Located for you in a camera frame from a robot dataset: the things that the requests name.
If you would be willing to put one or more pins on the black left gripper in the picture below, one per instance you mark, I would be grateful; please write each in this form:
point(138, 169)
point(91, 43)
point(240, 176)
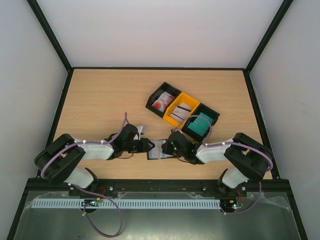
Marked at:
point(145, 147)

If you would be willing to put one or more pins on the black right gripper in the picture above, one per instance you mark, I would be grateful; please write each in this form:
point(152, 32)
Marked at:
point(170, 147)

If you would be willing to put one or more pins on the black leather card holder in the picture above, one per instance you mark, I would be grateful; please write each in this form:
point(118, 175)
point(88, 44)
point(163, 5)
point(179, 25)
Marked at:
point(158, 151)

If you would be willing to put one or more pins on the black bin with teal cards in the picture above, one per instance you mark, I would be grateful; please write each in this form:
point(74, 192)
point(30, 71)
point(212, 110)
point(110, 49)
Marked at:
point(206, 110)

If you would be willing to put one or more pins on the yellow plastic bin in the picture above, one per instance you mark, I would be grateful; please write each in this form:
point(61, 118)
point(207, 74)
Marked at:
point(182, 98)

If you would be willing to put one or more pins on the black bin with red cards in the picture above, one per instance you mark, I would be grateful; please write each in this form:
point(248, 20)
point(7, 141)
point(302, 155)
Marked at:
point(165, 87)

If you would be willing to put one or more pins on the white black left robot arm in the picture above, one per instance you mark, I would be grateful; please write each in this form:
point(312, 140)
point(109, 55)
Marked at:
point(58, 162)

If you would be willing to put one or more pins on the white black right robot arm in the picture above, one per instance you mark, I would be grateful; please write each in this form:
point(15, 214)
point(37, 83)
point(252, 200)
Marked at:
point(250, 159)

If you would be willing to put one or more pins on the teal card stack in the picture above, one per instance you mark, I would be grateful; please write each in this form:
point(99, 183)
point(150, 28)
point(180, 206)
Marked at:
point(199, 125)

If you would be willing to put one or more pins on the white floral card stack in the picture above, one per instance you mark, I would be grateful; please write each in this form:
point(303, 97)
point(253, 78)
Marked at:
point(181, 112)

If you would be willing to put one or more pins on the red white card stack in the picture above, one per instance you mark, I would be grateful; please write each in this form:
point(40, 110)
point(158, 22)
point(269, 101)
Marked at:
point(163, 101)

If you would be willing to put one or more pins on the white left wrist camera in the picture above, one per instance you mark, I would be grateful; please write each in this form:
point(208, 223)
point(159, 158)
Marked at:
point(140, 131)

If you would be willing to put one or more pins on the black aluminium frame rail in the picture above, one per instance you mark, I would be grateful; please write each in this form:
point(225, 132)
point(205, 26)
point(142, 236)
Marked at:
point(112, 187)

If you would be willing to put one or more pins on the white slotted cable duct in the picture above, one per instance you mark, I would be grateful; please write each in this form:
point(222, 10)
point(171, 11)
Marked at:
point(63, 203)

